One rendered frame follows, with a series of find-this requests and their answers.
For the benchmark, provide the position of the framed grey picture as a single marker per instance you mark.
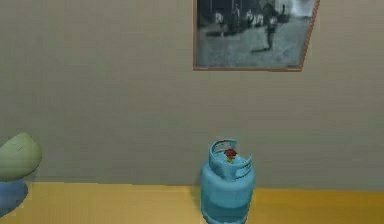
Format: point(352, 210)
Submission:
point(246, 36)

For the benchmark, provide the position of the blue gas cylinder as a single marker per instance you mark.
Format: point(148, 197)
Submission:
point(226, 190)

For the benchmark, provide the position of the pale green rounded cushion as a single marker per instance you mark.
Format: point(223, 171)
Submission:
point(16, 158)

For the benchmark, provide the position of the blue rounded seat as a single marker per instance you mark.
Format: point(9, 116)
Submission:
point(11, 196)

